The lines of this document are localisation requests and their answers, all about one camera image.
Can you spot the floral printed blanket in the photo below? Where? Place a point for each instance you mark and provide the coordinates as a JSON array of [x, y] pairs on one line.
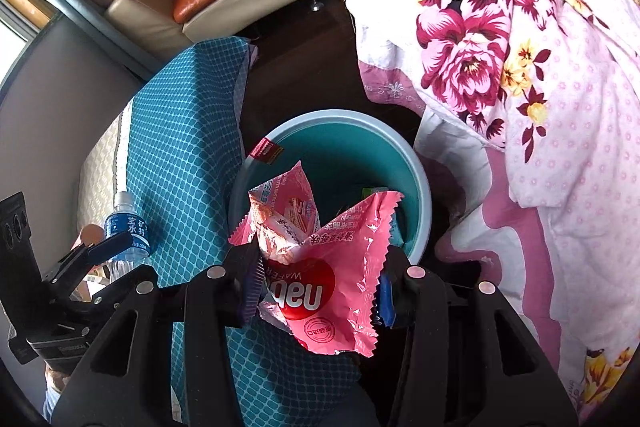
[[475, 32]]

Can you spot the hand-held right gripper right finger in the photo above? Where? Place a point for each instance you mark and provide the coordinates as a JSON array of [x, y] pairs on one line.
[[386, 304]]

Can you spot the teal and beige patterned mat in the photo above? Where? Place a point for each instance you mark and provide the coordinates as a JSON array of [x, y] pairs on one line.
[[185, 147]]

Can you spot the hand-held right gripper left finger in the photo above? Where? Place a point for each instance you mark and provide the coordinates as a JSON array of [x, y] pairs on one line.
[[248, 292]]

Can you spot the person's blue jeans leg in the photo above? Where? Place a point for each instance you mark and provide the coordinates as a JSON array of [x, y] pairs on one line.
[[54, 409]]

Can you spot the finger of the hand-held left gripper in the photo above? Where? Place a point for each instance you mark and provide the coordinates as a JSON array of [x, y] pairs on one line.
[[120, 284], [95, 254]]

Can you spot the teal plastic waste bin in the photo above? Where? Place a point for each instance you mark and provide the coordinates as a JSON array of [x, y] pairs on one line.
[[340, 147]]

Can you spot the person's left hand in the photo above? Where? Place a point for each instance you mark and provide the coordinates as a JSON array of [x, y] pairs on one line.
[[59, 378]]

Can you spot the pink wafer wrapper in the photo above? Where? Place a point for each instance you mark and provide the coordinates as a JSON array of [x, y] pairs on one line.
[[330, 292]]

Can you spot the clear water bottle blue label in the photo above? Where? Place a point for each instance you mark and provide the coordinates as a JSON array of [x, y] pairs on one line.
[[122, 227]]

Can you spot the small red wrapper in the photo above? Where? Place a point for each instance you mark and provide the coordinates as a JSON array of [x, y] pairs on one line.
[[266, 152]]

